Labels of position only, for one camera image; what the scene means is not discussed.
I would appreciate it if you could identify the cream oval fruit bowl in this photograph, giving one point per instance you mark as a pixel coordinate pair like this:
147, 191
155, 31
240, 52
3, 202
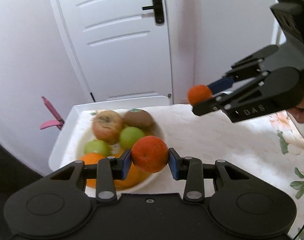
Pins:
83, 134

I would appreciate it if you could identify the white tray table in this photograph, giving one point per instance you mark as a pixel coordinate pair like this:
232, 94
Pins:
62, 153

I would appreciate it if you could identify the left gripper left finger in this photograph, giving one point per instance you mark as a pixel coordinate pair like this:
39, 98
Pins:
107, 171

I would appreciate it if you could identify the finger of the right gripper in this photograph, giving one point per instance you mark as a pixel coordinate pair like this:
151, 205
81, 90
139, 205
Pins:
242, 72
212, 106

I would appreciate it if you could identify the small tangerine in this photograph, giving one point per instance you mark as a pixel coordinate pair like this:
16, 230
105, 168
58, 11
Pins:
150, 154
198, 93

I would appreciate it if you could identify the brown kiwi with sticker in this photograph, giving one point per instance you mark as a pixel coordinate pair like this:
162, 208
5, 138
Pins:
138, 118

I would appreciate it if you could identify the floral white tablecloth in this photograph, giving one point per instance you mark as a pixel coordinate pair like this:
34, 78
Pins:
270, 147

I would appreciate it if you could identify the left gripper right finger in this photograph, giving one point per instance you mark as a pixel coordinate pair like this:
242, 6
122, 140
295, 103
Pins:
189, 169

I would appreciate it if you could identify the russet brown apple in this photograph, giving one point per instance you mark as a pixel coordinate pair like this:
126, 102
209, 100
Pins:
107, 126

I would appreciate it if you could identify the black door handle lock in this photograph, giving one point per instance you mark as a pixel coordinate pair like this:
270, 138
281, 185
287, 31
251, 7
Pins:
157, 7

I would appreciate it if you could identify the green apple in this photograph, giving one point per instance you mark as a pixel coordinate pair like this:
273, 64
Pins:
97, 146
129, 136

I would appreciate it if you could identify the white panel door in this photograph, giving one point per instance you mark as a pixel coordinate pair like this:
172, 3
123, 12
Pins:
116, 49

